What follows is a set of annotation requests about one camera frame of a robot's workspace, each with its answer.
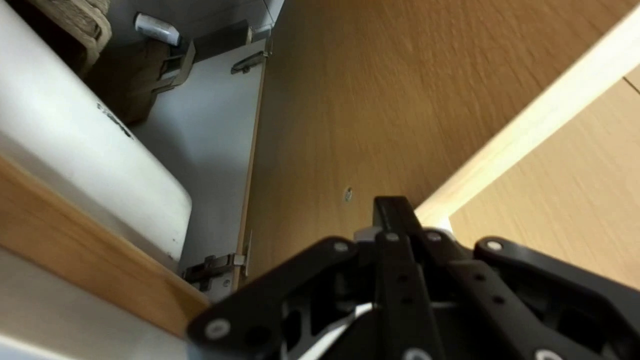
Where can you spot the kitchen sink basin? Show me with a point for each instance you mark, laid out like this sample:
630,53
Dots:
67,146

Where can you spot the white drain pipe piece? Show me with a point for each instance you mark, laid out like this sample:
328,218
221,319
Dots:
157,29

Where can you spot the wooden base cabinet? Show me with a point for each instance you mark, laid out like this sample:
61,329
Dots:
566,192

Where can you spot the wooden cabinet drawer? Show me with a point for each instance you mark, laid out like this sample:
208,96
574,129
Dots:
401,101

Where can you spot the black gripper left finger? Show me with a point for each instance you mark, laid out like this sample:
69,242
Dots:
280,293

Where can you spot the sink cabinet carcass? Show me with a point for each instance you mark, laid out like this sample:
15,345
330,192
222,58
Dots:
200,153

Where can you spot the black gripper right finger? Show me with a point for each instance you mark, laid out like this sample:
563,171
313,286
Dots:
532,300

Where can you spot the metal cupboard door hinge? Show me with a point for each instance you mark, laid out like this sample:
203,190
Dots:
249,62
215,271

